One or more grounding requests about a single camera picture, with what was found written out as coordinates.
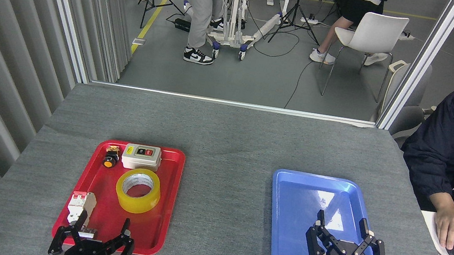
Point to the yellow tape roll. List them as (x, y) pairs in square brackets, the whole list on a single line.
[(128, 203)]

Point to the silver frame post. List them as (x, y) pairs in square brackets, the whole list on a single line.
[(423, 62), (66, 13)]

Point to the black power adapter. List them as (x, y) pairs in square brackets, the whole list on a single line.
[(182, 25)]

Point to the small silver rail piece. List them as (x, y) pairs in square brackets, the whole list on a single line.
[(89, 233)]

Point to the person's right hand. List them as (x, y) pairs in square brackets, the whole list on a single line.
[(447, 221)]

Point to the grey office chair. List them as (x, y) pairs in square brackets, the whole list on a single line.
[(408, 118)]

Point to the white chair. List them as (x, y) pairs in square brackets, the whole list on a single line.
[(376, 33)]

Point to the red plastic tray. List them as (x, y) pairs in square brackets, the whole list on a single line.
[(107, 190)]

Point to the silver floor plate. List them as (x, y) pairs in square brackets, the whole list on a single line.
[(139, 41)]

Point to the white circuit breaker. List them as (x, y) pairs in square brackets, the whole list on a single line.
[(75, 208)]

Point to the silver frame rail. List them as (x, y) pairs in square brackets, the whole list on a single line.
[(230, 103)]

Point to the blue plastic tray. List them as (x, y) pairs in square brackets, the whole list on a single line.
[(295, 210)]

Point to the yellow push button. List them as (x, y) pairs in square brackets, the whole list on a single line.
[(110, 159)]

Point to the white power strip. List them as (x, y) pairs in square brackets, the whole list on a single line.
[(309, 20), (406, 36)]

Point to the person's right forearm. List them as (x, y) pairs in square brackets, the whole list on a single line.
[(427, 175)]

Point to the white wheeled stand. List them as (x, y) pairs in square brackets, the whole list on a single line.
[(234, 20)]

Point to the white two-button switch box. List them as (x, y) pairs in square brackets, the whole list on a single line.
[(138, 161)]

